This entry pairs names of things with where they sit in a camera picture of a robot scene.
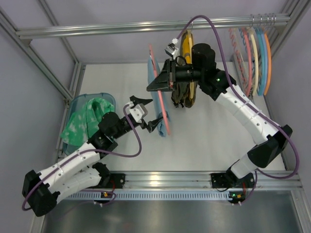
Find metal hanging rail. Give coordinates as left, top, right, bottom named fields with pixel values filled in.
left=16, top=14, right=291, bottom=39

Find pink empty hanger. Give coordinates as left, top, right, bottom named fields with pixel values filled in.
left=242, top=29, right=252, bottom=97

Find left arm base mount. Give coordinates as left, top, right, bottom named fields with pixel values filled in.
left=105, top=173, right=126, bottom=190

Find slotted cable duct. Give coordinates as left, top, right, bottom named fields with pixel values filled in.
left=65, top=191, right=243, bottom=201

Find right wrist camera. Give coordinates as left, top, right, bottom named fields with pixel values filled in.
left=165, top=38, right=179, bottom=59

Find orange empty hanger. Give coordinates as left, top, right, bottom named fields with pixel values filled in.
left=264, top=33, right=272, bottom=95

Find aluminium frame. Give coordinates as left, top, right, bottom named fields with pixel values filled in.
left=254, top=0, right=311, bottom=174
left=0, top=0, right=86, bottom=151

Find cream empty hanger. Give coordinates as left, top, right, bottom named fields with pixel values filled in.
left=248, top=28, right=259, bottom=96

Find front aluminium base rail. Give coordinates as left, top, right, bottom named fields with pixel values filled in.
left=111, top=171, right=303, bottom=190

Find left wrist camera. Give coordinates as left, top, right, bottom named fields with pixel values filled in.
left=127, top=102, right=148, bottom=122

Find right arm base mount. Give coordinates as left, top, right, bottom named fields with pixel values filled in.
left=210, top=172, right=233, bottom=192

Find teal plastic basket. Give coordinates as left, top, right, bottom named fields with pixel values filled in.
left=63, top=93, right=116, bottom=155

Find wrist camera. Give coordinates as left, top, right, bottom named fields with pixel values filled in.
left=127, top=102, right=148, bottom=122
left=165, top=38, right=179, bottom=59

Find camouflage yellow trousers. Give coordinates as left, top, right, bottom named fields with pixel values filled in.
left=171, top=31, right=197, bottom=108

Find teal empty hanger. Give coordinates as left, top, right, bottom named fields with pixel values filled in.
left=255, top=28, right=268, bottom=96

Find aluminium frame right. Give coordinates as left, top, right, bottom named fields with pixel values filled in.
left=254, top=0, right=311, bottom=174

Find pink clothes hanger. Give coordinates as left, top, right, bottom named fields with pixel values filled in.
left=149, top=44, right=171, bottom=136

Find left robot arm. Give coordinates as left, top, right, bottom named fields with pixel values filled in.
left=22, top=96, right=162, bottom=217

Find aluminium frame left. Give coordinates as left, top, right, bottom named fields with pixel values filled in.
left=0, top=0, right=86, bottom=151

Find light blue trousers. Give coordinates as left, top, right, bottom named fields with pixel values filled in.
left=147, top=56, right=170, bottom=137

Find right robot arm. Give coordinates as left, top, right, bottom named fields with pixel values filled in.
left=146, top=43, right=293, bottom=180

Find coloured spiral hanger rack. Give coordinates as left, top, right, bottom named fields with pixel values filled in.
left=228, top=28, right=247, bottom=86

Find green tie-dye garment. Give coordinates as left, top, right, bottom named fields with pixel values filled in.
left=61, top=98, right=115, bottom=147

